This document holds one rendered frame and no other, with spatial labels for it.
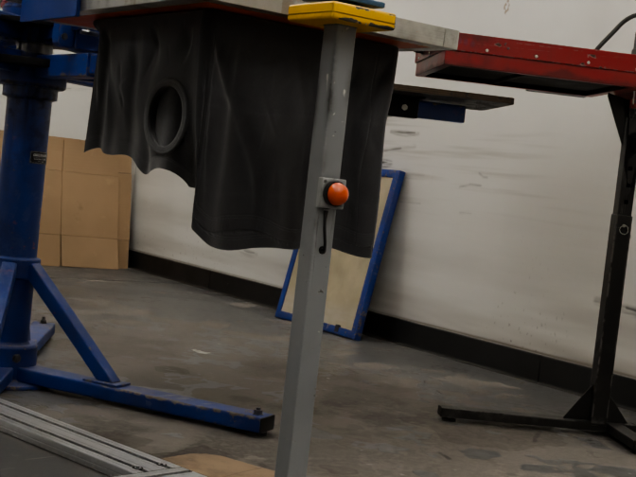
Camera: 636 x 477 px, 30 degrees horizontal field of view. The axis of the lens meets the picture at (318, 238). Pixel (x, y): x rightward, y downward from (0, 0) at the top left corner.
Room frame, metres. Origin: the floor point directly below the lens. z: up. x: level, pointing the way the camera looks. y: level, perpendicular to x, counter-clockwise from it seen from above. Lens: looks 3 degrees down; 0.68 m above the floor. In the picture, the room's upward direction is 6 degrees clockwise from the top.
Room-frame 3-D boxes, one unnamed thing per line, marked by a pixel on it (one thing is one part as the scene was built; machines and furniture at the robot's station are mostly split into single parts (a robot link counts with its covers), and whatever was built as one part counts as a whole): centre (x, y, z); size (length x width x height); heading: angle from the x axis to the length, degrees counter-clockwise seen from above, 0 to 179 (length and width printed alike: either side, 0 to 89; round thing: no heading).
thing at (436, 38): (2.50, 0.23, 0.97); 0.79 x 0.58 x 0.04; 36
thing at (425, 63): (3.50, -0.56, 1.06); 0.61 x 0.46 x 0.12; 96
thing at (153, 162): (2.35, 0.35, 0.79); 0.46 x 0.09 x 0.33; 36
